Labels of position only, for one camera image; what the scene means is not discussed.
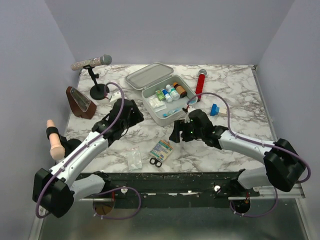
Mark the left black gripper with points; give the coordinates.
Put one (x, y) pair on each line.
(137, 116)

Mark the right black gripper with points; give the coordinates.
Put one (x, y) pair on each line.
(179, 125)

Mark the blue cotton swab bag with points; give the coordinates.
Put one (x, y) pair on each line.
(174, 112)

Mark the white gauze pad packet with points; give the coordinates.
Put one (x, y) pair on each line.
(156, 104)

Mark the blue white bandage roll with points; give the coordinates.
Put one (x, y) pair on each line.
(167, 96)

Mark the brown medicine bottle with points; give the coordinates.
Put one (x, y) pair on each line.
(181, 91)

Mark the grey medicine kit box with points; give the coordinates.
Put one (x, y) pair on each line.
(154, 77)

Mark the band-aid box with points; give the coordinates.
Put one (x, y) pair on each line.
(162, 150)

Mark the green small medicine box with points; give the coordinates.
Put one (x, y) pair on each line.
(160, 95)

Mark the black scissors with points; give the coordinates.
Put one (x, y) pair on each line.
(155, 162)

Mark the clear plastic zip bag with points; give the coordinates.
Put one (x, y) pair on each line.
(134, 160)

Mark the white disinfectant bottle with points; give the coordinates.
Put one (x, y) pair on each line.
(172, 92)

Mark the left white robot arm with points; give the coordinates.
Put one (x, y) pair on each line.
(56, 189)

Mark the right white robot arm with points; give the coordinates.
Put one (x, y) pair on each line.
(281, 169)

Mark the blue toy block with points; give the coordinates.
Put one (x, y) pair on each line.
(218, 111)

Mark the black microphone stand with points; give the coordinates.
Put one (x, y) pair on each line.
(99, 91)

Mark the red glitter microphone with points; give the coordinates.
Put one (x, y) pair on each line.
(202, 73)

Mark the brown metronome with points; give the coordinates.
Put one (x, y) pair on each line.
(80, 105)

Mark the black round stand base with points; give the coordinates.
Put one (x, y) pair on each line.
(69, 145)

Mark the pink toy microphone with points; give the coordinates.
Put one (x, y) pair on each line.
(57, 151)

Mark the black mounting base rail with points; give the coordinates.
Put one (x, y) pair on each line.
(174, 190)

